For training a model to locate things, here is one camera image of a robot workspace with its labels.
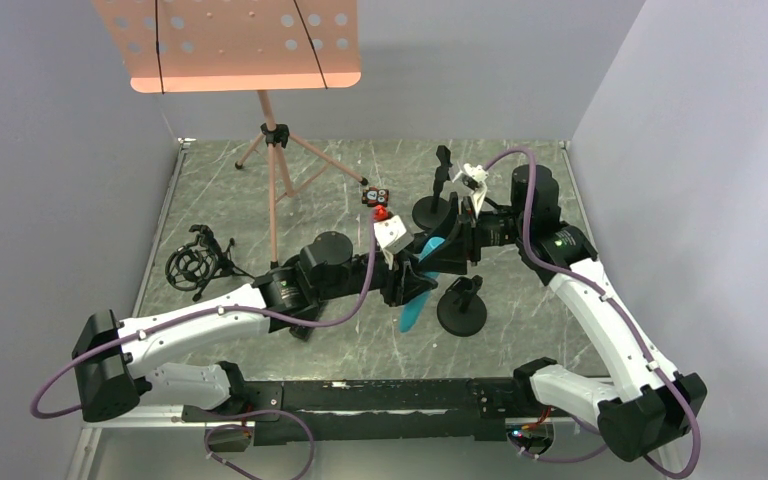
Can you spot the black tall mic stand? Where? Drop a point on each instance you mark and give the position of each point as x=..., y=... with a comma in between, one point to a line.
x=430, y=210

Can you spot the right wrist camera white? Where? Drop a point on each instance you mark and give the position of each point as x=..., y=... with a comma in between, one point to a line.
x=471, y=179

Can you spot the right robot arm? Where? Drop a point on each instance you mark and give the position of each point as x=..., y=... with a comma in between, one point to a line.
x=650, y=403

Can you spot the black round-base mic stand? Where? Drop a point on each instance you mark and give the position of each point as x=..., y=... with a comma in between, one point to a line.
x=460, y=311

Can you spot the pink music stand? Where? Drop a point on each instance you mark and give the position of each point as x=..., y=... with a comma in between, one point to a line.
x=172, y=47

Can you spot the small red black cube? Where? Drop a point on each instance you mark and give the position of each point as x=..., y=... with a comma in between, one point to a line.
x=373, y=197

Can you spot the black microphone silver grille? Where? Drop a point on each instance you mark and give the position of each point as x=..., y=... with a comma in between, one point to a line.
x=302, y=332

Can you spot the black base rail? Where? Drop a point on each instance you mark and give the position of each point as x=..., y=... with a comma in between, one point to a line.
x=479, y=408

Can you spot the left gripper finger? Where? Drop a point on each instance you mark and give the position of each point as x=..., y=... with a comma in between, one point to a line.
x=407, y=264
x=417, y=289

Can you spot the blue microphone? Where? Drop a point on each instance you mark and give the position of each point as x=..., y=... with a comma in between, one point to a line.
x=412, y=310

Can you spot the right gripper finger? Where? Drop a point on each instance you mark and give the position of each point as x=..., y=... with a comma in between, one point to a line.
x=450, y=256
x=455, y=227

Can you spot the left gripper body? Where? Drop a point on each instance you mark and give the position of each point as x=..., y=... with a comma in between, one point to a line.
x=399, y=282

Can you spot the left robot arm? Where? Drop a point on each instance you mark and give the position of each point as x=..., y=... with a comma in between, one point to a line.
x=122, y=363

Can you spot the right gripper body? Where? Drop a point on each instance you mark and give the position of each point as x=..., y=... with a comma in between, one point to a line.
x=462, y=232

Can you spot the black shock mount tripod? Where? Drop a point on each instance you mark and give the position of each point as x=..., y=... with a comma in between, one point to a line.
x=191, y=267

